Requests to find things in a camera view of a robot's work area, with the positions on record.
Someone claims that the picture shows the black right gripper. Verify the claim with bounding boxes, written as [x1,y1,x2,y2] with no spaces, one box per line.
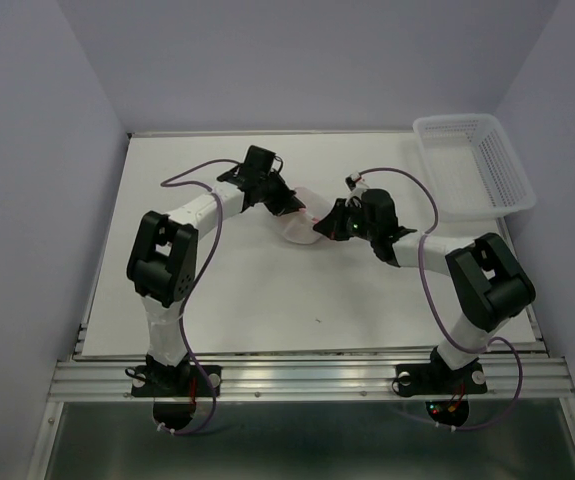
[314,197,377,241]

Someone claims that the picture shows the aluminium rail frame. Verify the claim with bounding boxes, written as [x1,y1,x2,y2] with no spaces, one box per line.
[29,132,575,479]

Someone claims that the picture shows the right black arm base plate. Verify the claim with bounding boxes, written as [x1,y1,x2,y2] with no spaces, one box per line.
[391,361,488,398]

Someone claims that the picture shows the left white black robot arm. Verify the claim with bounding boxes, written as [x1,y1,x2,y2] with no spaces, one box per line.
[126,145,305,394]

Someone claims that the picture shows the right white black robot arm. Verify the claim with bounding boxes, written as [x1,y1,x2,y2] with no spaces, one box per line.
[313,189,536,390]

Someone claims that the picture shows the white mesh laundry bag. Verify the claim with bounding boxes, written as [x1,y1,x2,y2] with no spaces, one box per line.
[274,187,332,245]

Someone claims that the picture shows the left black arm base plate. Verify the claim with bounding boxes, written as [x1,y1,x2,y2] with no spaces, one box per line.
[125,364,220,399]

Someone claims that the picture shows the white perforated plastic basket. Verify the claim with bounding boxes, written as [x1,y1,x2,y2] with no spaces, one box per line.
[413,113,537,222]

